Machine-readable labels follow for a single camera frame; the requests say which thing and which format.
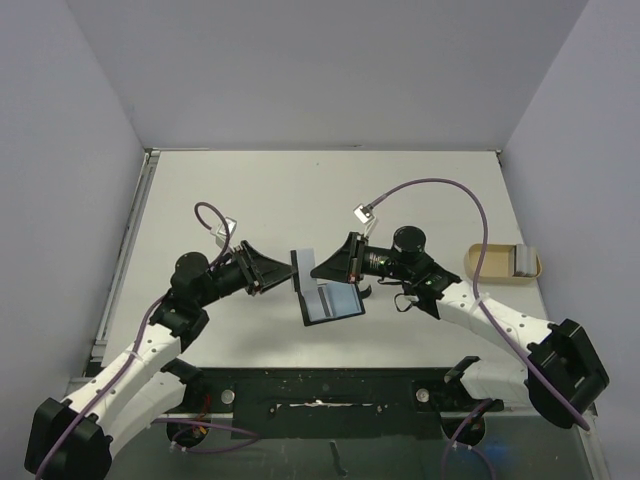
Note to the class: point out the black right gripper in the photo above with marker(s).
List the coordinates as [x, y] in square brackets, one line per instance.
[356, 257]

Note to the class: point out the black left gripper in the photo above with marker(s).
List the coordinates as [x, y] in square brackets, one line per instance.
[258, 271]

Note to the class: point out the black leather card holder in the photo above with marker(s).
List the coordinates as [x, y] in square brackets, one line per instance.
[331, 302]

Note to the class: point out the white card with black stripe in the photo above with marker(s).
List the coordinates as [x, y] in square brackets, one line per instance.
[303, 260]

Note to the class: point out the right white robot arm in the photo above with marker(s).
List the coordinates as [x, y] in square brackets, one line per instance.
[564, 372]

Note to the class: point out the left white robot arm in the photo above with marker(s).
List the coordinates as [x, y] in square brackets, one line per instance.
[79, 436]

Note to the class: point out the beige card tray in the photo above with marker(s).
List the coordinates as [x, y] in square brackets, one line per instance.
[499, 266]

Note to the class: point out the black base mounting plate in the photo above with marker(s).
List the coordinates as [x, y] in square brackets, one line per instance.
[324, 403]

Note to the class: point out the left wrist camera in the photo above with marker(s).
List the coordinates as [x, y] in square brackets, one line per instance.
[224, 231]

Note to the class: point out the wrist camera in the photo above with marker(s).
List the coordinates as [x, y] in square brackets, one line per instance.
[365, 214]
[224, 231]

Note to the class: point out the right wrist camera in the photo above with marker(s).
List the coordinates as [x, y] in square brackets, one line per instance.
[365, 214]

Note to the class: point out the left aluminium rail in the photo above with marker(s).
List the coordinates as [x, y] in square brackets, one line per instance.
[149, 166]

